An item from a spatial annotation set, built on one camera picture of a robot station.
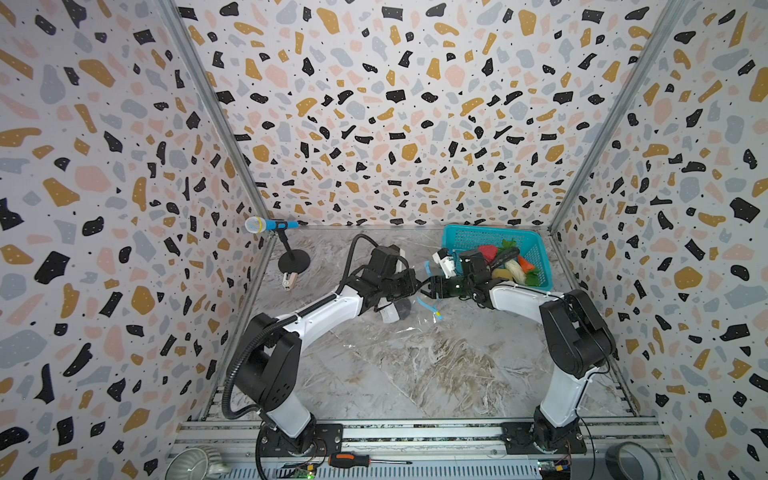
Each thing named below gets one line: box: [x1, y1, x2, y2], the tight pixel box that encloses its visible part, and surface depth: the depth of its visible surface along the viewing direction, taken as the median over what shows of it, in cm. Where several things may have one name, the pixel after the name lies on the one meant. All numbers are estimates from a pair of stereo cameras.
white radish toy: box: [505, 259, 526, 283], surface depth 107 cm
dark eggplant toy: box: [489, 247, 520, 268], surface depth 108 cm
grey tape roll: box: [605, 441, 661, 480], surface depth 71 cm
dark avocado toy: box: [394, 298, 412, 320], surface depth 94 cm
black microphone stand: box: [275, 221, 311, 274], surface depth 112 cm
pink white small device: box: [282, 272, 298, 291], surface depth 105 cm
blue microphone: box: [244, 216, 300, 234], surface depth 89 cm
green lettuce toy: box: [525, 272, 539, 287], surface depth 101 cm
